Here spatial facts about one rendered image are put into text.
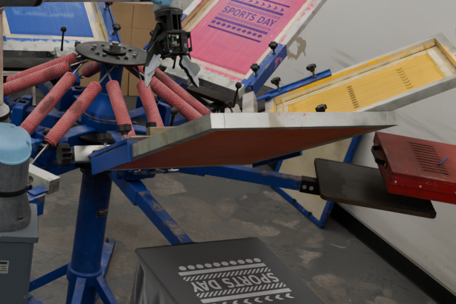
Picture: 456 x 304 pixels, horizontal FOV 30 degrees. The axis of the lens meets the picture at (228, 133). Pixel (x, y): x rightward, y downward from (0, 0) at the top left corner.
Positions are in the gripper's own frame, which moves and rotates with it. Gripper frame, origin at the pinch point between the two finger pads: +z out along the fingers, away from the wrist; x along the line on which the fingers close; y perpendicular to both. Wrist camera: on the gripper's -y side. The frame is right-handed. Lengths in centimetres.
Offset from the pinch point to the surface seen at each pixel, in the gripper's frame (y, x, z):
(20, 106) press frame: -123, -5, -20
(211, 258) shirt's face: -37, 27, 46
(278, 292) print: -17, 37, 58
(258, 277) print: -25, 36, 53
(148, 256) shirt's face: -41, 7, 43
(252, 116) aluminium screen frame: 22.8, 10.0, 11.8
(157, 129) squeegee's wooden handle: -36.5, 12.2, 4.9
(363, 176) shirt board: -80, 125, 19
